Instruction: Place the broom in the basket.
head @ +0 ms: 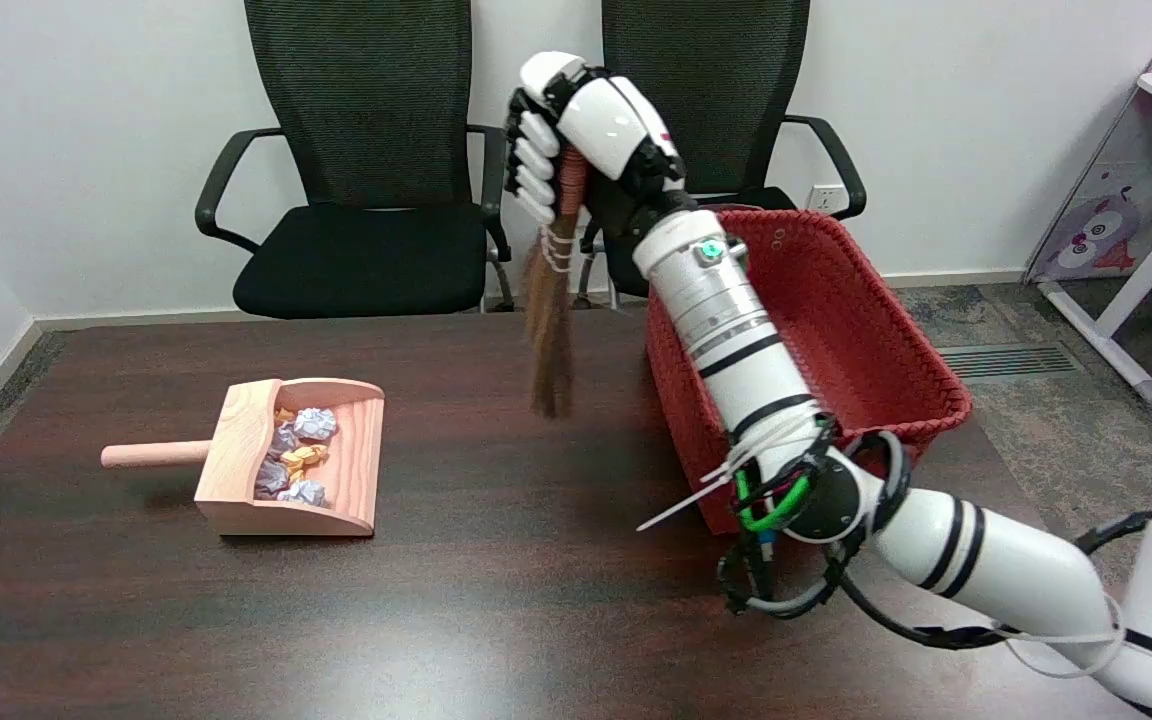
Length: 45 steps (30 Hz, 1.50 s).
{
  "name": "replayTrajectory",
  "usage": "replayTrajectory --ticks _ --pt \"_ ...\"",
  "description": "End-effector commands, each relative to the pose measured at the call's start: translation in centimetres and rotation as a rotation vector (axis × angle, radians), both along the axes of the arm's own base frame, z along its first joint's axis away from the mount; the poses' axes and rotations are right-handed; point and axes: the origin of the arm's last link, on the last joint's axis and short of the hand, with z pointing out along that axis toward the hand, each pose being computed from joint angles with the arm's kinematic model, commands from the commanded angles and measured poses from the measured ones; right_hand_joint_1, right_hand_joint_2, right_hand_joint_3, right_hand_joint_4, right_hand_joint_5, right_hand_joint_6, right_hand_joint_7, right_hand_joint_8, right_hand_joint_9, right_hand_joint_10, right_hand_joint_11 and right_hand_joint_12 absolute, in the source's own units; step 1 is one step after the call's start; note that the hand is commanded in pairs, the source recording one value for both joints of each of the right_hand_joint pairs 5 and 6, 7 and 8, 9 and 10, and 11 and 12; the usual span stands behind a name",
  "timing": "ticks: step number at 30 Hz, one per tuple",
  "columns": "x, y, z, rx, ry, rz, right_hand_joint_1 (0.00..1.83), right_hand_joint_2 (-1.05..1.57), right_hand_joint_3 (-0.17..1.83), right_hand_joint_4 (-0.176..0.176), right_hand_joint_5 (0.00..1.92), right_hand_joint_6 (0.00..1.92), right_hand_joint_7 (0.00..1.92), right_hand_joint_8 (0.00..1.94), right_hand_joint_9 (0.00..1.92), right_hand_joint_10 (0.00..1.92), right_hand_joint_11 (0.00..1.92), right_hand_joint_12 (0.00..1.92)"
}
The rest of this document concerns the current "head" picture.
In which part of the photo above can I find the metal floor vent grille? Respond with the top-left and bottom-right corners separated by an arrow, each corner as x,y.
936,344 -> 1083,382

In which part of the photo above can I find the red woven basket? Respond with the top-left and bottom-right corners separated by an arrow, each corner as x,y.
645,207 -> 973,536

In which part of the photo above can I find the black mesh office chair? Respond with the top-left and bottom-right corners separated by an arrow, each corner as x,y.
576,0 -> 867,310
195,0 -> 516,320

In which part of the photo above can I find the white pink children desk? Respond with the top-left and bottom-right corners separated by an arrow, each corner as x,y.
1024,0 -> 1152,406

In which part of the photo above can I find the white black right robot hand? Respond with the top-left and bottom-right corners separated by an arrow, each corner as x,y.
503,51 -> 688,239

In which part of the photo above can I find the small brown straw broom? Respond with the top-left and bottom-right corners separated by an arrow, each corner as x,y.
522,146 -> 589,420

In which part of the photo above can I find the wooden dustpan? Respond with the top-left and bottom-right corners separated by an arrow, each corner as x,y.
101,377 -> 386,538

